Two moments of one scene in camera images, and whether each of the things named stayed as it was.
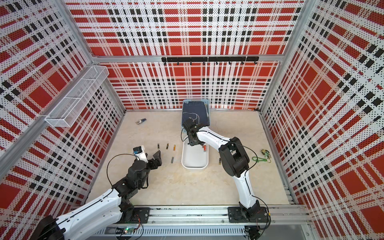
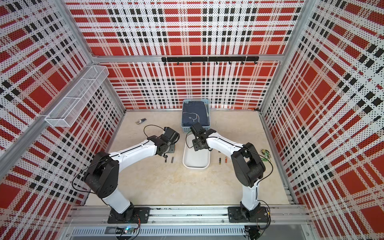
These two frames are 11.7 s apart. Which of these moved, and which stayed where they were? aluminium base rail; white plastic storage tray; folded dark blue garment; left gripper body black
Moved: left gripper body black
Stayed: white plastic storage tray; folded dark blue garment; aluminium base rail
